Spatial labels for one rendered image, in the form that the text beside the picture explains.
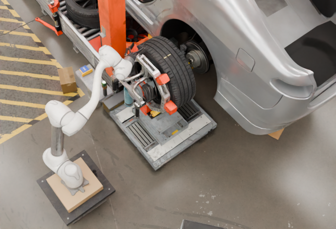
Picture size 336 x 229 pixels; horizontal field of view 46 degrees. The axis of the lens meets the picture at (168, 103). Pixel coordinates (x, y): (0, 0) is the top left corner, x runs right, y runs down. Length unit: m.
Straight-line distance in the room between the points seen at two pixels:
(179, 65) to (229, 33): 0.54
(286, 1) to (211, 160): 1.76
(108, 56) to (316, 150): 2.54
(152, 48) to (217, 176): 1.50
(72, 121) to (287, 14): 2.36
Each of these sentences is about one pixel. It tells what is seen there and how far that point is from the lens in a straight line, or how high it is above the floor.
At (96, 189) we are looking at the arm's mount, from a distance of 3.57.
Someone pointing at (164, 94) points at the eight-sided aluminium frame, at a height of 0.98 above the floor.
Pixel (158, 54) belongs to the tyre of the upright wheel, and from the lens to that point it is 3.28.
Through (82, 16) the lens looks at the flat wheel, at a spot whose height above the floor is 0.46.
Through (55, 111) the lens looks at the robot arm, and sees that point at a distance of 3.01.
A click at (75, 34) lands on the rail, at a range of 4.55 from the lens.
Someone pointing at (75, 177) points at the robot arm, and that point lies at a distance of 3.38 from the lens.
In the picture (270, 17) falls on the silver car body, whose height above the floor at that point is 1.01.
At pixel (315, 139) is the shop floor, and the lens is 4.60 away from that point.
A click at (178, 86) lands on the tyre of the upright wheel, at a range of 3.29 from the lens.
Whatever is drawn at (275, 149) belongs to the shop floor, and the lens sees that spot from 4.37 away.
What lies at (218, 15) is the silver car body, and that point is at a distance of 3.01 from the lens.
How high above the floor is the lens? 3.70
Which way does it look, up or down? 57 degrees down
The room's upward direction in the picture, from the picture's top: 8 degrees clockwise
